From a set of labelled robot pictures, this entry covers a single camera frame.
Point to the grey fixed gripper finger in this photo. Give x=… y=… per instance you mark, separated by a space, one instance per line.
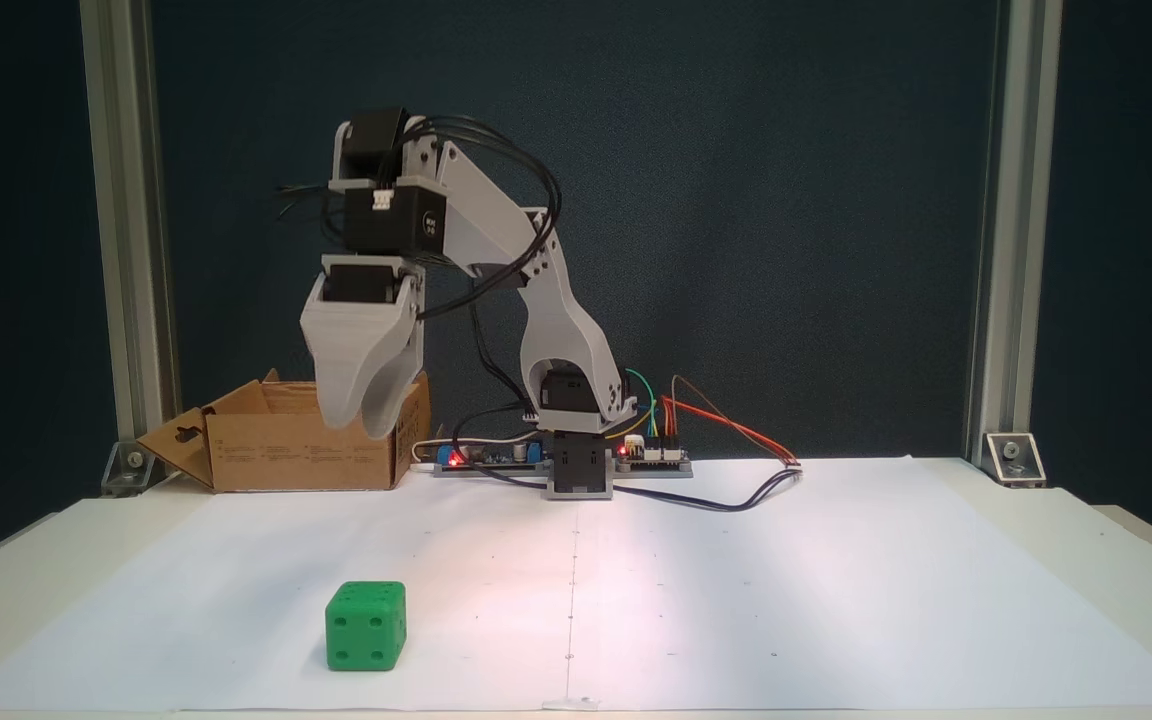
x=346 y=350

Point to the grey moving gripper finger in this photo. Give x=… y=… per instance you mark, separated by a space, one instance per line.
x=401 y=385

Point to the green dice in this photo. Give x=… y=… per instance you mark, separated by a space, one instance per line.
x=366 y=628

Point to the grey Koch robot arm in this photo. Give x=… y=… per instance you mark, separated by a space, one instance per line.
x=556 y=310

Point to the blue power circuit board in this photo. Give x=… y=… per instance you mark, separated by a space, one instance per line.
x=496 y=458

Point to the brown cardboard box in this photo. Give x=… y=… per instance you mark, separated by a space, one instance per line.
x=276 y=455

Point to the motor driver circuit board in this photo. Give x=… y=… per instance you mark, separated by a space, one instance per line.
x=661 y=458

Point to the clear tape strip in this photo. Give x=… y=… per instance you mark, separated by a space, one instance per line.
x=571 y=704

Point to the large white paper sheet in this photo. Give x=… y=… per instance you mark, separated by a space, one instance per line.
x=736 y=600

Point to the metal corner bracket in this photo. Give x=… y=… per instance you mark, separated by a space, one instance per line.
x=128 y=468
x=1014 y=458

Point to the aluminium frame post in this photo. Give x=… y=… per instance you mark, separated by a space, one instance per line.
x=1016 y=200
x=126 y=200

